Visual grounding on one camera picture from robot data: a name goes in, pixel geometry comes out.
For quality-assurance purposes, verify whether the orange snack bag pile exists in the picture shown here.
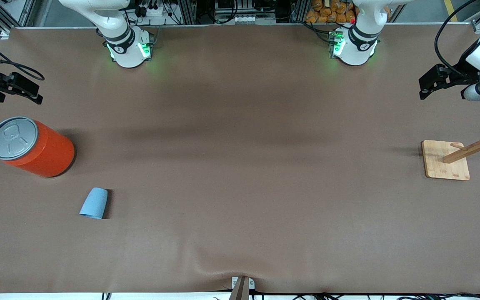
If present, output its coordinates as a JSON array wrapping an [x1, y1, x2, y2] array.
[[305, 0, 358, 24]]

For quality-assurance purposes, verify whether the white connector block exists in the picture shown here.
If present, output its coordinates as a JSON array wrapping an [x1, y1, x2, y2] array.
[[231, 15, 277, 24]]

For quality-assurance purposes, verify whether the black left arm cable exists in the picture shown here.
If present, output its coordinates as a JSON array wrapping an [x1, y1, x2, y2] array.
[[433, 0, 480, 75]]

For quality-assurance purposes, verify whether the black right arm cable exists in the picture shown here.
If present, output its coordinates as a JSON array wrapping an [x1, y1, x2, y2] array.
[[0, 29, 45, 82]]

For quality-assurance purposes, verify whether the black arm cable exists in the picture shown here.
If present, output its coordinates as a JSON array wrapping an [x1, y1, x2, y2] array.
[[433, 0, 480, 75], [0, 29, 45, 82]]

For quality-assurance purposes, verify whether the brown camera pole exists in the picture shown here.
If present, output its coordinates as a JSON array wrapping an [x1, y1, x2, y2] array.
[[228, 277, 250, 300]]

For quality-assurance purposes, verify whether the orange can with silver lid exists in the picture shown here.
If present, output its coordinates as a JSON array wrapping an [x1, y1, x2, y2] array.
[[0, 116, 75, 178]]

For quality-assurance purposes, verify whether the wooden mug tree rack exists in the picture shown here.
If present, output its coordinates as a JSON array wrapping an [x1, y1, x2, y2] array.
[[422, 112, 480, 181]]

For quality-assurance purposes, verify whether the light blue cup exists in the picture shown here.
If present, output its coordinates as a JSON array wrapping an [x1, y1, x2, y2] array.
[[79, 187, 109, 220]]

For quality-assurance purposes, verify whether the white power strip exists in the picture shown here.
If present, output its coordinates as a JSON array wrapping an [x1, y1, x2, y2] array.
[[139, 3, 170, 20]]

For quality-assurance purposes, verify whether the silver camera mount bracket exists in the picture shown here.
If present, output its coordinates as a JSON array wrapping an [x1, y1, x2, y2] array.
[[231, 276, 255, 290]]

